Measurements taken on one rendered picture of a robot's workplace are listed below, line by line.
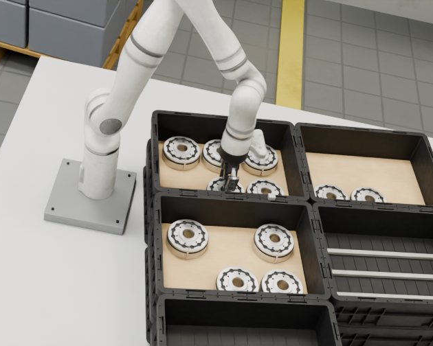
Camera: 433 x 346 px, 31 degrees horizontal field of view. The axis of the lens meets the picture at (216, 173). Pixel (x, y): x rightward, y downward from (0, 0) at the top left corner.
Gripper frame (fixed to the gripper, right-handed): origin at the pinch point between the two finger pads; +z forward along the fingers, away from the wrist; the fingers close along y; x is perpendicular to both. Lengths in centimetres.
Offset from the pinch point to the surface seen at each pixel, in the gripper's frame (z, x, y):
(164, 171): 2.5, -15.5, -5.8
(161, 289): -7.7, -20.6, 39.7
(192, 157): -0.6, -8.0, -8.4
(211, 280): 2.5, -6.6, 29.9
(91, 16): 46, -32, -135
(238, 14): 86, 49, -206
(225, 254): 2.5, -2.0, 21.9
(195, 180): 2.5, -7.3, -2.7
